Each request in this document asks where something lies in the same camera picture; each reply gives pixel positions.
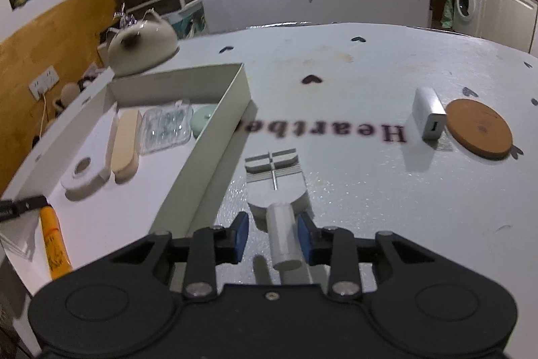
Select white wall socket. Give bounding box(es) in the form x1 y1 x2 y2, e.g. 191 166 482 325
29 66 60 98

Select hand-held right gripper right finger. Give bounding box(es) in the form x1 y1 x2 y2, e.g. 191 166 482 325
296 214 429 298

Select beige plush slipper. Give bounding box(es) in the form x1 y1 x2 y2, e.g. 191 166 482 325
54 82 81 112

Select clear plastic case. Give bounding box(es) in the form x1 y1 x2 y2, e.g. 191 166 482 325
140 100 193 155

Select white kitchen cabinets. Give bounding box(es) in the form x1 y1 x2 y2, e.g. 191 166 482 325
479 0 538 58

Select grey plastic tool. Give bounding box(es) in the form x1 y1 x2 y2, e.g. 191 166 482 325
245 149 314 271

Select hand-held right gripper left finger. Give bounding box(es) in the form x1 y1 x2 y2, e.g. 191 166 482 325
110 212 249 298

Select cream cat-shaped ceramic jar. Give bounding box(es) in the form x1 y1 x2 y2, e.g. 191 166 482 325
105 10 181 77

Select green bag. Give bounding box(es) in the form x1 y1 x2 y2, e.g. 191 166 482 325
440 0 457 33

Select round cork coaster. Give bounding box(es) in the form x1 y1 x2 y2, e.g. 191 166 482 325
445 98 514 161

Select white serrated plastic tool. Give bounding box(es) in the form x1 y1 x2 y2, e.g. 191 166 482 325
61 109 120 202

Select white storage box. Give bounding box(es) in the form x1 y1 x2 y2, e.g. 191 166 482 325
0 63 253 296

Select white washing machine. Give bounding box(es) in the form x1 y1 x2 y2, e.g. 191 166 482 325
455 0 485 37

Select white flat packet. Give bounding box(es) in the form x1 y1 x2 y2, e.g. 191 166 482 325
0 222 40 261

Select orange tube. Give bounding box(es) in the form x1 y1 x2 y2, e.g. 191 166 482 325
39 205 73 281

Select mint green round box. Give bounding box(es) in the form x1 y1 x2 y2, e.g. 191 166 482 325
190 104 220 140

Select white power bank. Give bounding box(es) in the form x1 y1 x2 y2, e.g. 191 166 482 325
412 87 447 142

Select chrome metal ornament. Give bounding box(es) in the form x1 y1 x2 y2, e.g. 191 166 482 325
115 3 140 30

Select oblong wooden board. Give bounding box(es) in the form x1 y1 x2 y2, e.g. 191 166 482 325
110 109 142 183

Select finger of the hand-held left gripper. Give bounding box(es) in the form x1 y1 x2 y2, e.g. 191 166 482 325
0 195 49 222

